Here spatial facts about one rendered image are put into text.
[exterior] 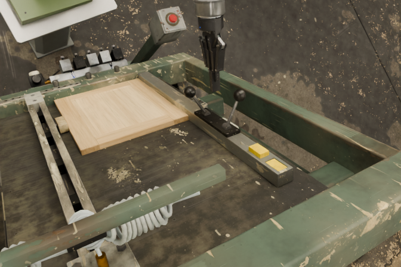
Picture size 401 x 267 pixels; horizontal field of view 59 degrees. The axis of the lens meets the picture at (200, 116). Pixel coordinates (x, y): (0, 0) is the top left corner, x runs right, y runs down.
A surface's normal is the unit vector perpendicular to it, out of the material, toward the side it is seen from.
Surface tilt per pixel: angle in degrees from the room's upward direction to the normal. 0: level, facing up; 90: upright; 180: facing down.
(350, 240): 31
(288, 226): 59
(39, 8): 4
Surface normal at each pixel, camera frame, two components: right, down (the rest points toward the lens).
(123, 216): 0.50, 0.36
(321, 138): -0.87, 0.29
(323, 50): 0.39, -0.15
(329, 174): -0.08, -0.89
